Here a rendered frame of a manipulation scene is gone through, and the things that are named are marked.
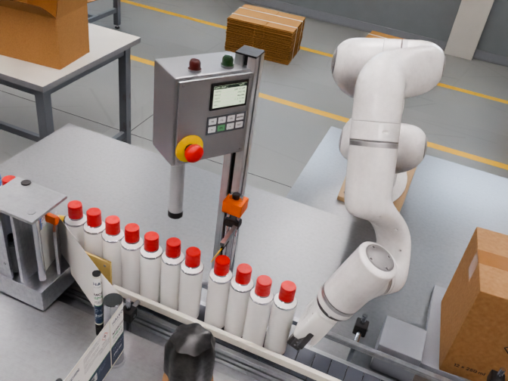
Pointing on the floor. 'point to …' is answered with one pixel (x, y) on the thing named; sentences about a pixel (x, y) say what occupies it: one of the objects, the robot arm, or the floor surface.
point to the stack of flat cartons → (265, 32)
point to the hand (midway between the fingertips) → (297, 339)
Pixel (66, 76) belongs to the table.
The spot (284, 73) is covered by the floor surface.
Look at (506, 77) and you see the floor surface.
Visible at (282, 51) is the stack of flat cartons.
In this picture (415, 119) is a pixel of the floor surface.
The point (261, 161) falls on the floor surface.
